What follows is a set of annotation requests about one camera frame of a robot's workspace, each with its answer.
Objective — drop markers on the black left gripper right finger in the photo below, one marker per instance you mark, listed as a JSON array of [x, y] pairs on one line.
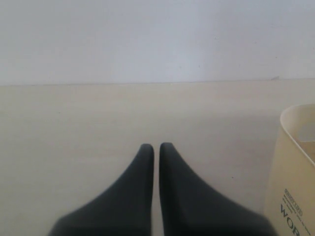
[[190, 207]]

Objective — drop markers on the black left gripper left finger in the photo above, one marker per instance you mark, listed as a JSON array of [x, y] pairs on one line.
[[124, 209]]

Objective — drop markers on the cream plastic container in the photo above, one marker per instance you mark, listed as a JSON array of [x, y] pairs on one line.
[[290, 196]]

